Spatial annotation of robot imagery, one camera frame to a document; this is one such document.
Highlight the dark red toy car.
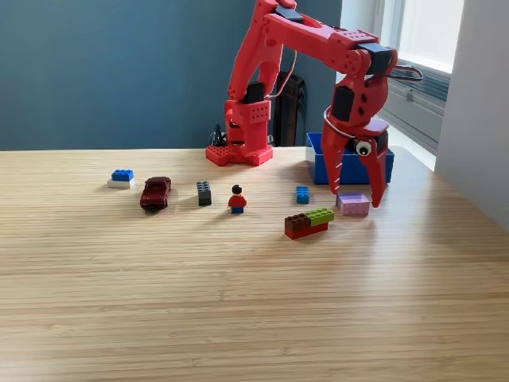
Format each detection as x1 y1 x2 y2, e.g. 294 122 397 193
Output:
139 176 173 212

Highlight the dark grey brick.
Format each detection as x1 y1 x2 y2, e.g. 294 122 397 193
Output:
196 180 213 207

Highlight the pink and purple brick stack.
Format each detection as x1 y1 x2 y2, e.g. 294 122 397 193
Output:
336 192 371 217

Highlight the white window frame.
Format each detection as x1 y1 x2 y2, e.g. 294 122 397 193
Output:
373 0 465 75

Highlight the grey window vent unit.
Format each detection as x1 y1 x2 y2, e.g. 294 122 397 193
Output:
371 55 451 150

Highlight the brown green red brick stack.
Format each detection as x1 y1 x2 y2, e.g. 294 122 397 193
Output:
284 207 336 241

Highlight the black chair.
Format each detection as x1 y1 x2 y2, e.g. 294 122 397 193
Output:
272 71 309 147

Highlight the blue plastic bin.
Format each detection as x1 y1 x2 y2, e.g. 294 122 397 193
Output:
305 131 395 185

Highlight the black clamp behind base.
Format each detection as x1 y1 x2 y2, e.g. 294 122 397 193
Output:
209 123 229 147

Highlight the toy figure with red shirt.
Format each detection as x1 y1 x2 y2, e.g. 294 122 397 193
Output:
227 184 248 215

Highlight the blue on white brick stack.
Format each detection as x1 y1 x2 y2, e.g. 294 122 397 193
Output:
107 169 136 189

